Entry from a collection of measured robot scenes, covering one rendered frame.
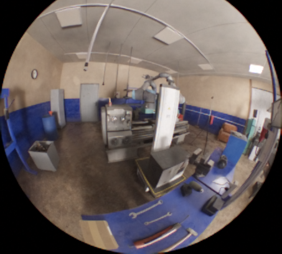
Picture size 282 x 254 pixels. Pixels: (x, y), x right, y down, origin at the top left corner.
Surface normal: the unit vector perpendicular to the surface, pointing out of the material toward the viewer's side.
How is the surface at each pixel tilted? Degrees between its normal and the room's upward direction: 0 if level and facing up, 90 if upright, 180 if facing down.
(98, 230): 0
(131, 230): 0
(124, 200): 0
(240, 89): 90
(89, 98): 90
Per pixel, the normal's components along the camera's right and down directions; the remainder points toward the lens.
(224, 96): -0.90, 0.02
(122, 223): 0.08, -0.97
